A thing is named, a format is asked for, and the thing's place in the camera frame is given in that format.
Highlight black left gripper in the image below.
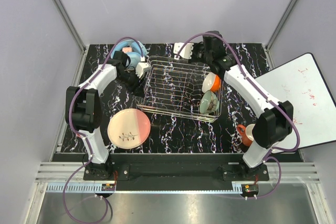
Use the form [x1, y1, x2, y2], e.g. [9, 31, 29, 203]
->
[115, 70, 146, 98]

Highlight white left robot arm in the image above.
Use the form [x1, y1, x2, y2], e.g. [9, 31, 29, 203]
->
[65, 51, 140, 180]

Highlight pink and cream plate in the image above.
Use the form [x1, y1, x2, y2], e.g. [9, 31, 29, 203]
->
[107, 109, 151, 150]

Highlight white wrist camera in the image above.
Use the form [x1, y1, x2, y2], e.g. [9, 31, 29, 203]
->
[135, 62, 151, 79]
[183, 42, 194, 60]

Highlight orange ceramic mug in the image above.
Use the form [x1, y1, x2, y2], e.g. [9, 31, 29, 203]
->
[236, 124, 255, 147]

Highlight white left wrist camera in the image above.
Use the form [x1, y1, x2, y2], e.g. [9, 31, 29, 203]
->
[135, 62, 151, 79]

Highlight white whiteboard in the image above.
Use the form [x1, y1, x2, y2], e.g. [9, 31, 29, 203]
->
[256, 53, 335, 148]

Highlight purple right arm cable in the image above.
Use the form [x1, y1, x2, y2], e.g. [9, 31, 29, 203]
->
[175, 33, 301, 200]

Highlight wire dish rack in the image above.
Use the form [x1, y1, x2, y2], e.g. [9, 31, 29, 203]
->
[137, 56, 223, 122]

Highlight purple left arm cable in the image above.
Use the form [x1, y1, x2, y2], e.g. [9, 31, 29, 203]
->
[62, 37, 148, 223]

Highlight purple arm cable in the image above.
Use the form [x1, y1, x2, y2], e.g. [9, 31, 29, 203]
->
[175, 33, 301, 200]
[62, 37, 148, 223]

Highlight orange and white bowl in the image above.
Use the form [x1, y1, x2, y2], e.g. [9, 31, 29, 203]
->
[202, 72, 221, 93]

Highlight blue headphones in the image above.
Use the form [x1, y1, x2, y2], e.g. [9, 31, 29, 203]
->
[110, 39, 148, 68]

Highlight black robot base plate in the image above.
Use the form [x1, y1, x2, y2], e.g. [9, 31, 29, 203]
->
[83, 154, 269, 192]

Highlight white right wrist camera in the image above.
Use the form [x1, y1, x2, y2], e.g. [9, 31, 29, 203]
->
[183, 42, 194, 60]

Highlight green ceramic bowl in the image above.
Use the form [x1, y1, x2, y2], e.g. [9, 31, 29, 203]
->
[199, 90, 219, 114]

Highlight small pink box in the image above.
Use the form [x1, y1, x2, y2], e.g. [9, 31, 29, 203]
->
[122, 47, 133, 54]

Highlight white paper plate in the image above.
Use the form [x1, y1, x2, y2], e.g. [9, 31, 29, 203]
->
[173, 42, 185, 59]

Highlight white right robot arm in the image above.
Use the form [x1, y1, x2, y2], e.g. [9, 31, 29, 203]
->
[200, 31, 300, 180]

